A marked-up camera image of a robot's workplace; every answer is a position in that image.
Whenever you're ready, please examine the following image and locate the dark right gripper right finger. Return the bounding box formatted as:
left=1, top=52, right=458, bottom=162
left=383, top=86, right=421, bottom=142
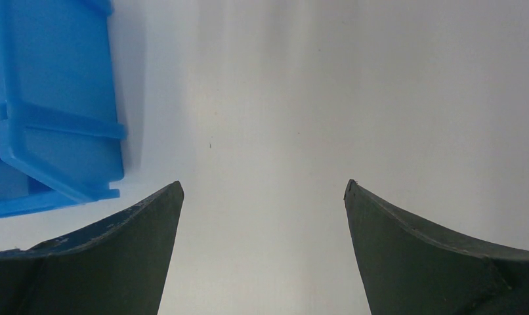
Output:
left=344, top=180, right=529, bottom=314

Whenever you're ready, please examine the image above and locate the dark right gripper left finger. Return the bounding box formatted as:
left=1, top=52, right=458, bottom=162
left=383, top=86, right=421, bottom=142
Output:
left=0, top=181, right=184, bottom=314

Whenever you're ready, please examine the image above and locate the blue plastic bin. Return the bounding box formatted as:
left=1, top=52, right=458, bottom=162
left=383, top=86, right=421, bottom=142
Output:
left=0, top=1, right=126, bottom=218

